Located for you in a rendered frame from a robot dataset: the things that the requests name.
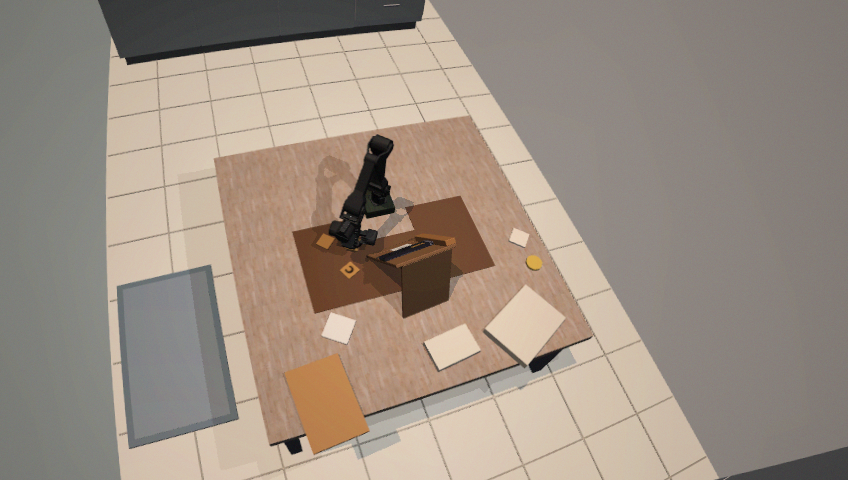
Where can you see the tan flat rectangular board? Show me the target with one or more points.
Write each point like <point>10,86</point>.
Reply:
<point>326,403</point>

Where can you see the yellow flat disc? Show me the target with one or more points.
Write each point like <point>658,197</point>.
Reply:
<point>534,263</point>

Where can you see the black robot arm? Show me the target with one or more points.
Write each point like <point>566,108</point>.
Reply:
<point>371,177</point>

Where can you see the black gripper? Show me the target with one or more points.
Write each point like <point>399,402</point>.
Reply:
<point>367,236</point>

